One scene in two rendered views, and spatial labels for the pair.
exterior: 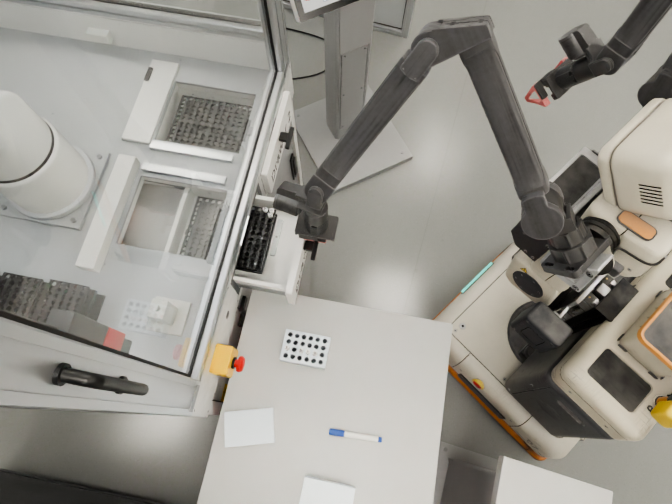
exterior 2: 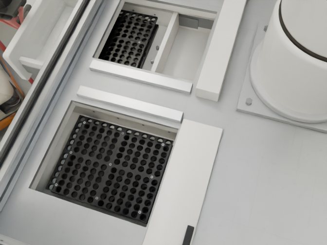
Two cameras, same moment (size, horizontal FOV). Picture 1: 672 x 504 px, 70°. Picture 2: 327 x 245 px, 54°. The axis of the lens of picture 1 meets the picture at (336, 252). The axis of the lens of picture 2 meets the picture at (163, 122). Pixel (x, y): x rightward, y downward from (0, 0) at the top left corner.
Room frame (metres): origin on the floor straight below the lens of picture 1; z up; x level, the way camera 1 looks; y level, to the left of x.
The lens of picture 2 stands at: (0.99, 0.56, 1.54)
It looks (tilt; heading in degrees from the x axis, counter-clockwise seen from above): 65 degrees down; 197
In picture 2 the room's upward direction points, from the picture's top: 10 degrees counter-clockwise
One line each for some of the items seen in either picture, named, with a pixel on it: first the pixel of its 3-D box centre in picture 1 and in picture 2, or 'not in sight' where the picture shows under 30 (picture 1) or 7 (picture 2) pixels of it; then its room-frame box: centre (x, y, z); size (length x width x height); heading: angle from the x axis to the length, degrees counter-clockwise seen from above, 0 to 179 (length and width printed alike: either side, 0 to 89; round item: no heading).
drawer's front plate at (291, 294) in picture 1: (301, 248); not in sight; (0.45, 0.09, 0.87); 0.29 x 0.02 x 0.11; 170
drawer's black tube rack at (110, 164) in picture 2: not in sight; (113, 168); (0.82, 0.37, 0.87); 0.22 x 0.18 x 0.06; 80
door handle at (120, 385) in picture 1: (111, 383); not in sight; (0.05, 0.29, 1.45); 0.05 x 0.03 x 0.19; 80
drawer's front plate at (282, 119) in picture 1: (277, 142); not in sight; (0.78, 0.18, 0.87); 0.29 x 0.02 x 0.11; 170
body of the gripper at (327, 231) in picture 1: (316, 221); not in sight; (0.47, 0.05, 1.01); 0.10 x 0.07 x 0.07; 80
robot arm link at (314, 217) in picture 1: (313, 210); not in sight; (0.47, 0.05, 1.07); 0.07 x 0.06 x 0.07; 69
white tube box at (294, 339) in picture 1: (305, 349); not in sight; (0.19, 0.08, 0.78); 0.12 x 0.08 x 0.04; 80
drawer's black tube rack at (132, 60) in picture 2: (230, 236); (108, 42); (0.48, 0.29, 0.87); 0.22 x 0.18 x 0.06; 80
